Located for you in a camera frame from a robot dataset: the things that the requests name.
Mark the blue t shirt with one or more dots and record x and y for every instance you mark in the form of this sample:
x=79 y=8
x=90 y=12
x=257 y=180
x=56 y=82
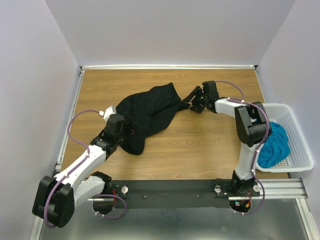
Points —
x=276 y=147

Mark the black t shirt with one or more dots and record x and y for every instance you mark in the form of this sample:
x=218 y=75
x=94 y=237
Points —
x=152 y=111

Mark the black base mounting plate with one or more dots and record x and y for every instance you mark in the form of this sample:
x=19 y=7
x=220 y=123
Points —
x=173 y=194

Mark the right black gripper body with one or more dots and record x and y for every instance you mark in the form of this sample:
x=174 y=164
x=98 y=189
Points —
x=202 y=99

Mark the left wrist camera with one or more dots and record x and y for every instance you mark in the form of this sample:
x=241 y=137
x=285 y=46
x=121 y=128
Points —
x=107 y=113

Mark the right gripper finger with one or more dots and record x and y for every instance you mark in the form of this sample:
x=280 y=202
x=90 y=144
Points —
x=197 y=91
x=196 y=107

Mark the aluminium front rail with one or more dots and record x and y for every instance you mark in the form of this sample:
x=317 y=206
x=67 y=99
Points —
x=269 y=188

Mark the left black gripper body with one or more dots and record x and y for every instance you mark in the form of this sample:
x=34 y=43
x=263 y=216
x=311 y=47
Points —
x=120 y=137

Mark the white plastic basket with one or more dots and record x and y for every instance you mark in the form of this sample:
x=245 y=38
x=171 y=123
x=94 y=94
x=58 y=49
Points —
x=300 y=158

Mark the aluminium back rail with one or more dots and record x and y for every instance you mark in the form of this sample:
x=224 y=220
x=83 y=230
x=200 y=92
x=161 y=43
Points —
x=168 y=67

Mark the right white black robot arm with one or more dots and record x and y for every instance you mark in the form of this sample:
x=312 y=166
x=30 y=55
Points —
x=252 y=128

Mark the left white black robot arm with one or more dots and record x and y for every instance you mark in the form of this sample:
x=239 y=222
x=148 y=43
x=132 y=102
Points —
x=58 y=196

